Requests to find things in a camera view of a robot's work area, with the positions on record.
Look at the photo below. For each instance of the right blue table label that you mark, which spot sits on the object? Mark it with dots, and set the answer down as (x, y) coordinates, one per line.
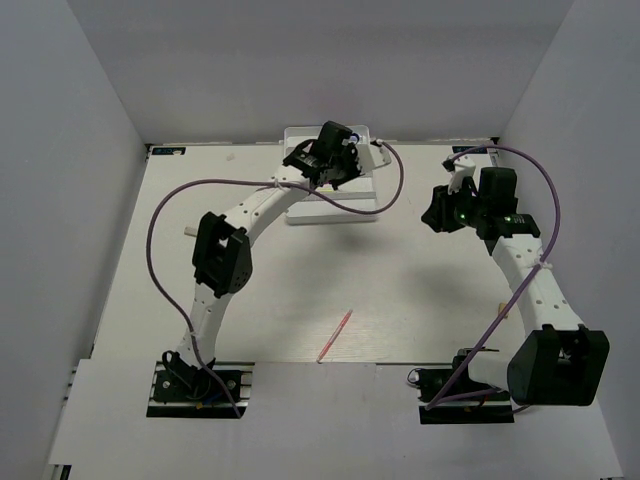
(469, 149)

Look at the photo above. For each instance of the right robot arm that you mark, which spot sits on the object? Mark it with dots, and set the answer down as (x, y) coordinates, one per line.
(561, 361)

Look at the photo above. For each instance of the blue table label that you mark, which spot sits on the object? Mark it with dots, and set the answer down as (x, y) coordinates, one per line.
(469, 149)
(168, 151)

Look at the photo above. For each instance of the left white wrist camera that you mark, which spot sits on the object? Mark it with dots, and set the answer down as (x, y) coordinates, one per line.
(371, 156)

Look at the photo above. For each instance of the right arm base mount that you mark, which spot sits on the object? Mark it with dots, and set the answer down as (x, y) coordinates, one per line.
(467, 402)

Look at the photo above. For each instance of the left blue table label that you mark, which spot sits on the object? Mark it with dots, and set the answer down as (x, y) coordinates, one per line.
(168, 151)

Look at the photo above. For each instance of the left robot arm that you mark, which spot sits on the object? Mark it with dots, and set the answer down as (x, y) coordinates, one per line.
(222, 255)

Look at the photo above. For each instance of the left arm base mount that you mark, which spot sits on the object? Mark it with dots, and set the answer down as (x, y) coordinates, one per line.
(182, 391)

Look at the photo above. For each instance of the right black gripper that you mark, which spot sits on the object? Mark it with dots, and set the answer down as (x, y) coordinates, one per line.
(437, 215)

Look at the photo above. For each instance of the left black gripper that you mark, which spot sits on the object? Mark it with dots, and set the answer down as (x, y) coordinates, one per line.
(351, 153)

